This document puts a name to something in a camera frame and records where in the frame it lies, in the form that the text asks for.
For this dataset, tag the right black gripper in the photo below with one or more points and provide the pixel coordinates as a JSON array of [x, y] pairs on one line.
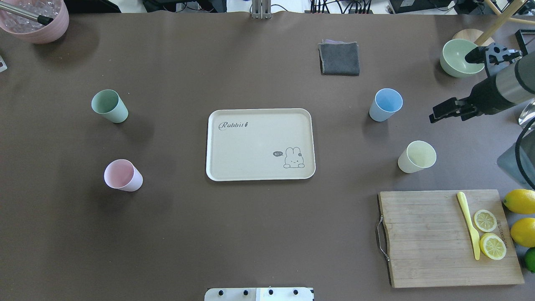
[[483, 97]]

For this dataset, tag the cream yellow cup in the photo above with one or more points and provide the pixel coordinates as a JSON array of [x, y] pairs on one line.
[[417, 156]]

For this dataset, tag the pink cup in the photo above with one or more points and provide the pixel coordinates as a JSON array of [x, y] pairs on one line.
[[121, 174]]

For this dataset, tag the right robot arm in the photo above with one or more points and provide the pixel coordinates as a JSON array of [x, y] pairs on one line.
[[504, 89]]

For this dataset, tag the cream rabbit tray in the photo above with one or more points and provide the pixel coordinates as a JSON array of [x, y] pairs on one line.
[[260, 144]]

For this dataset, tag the green bowl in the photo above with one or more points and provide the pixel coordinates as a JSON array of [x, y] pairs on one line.
[[453, 62]]

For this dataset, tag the blue cup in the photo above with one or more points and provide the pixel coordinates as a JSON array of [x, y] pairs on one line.
[[387, 102]]

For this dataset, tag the wooden cup stand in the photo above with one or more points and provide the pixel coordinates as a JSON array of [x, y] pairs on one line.
[[484, 38]]

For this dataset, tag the steel ice scoop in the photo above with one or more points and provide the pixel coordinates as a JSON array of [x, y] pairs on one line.
[[527, 114]]

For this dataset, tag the yellow plastic knife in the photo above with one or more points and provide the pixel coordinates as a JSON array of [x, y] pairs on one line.
[[473, 233]]

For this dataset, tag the lemon slice upper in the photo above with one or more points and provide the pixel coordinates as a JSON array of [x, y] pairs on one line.
[[485, 221]]

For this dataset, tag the lemon slice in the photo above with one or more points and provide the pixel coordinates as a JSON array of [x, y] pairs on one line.
[[493, 246], [485, 221]]

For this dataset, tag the whole lemon upper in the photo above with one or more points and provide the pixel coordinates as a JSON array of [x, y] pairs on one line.
[[520, 201]]

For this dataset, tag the whole lemon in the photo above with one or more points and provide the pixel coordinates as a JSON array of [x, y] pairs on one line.
[[520, 201], [523, 232]]

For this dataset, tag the grey folded cloth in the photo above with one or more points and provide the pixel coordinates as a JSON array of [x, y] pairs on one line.
[[339, 58]]

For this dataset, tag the wooden cutting board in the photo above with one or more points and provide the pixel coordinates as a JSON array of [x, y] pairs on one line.
[[428, 243]]

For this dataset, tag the lemon slice lower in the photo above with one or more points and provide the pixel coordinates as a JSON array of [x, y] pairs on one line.
[[493, 246]]

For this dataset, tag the whole lemon lower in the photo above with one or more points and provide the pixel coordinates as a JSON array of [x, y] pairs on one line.
[[523, 232]]

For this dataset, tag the green lime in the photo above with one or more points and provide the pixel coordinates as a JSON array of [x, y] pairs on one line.
[[529, 260]]

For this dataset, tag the green cup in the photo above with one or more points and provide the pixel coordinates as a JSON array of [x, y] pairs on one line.
[[108, 104]]

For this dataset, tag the steel muddler black tip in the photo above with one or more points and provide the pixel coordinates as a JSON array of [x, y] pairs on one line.
[[43, 20]]

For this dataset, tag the pink bowl with ice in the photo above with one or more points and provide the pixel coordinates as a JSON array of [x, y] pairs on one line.
[[33, 31]]

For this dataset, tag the black picture frame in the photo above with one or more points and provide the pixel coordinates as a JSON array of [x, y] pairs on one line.
[[526, 40]]

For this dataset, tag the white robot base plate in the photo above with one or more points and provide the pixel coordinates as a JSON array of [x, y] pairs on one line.
[[260, 294]]

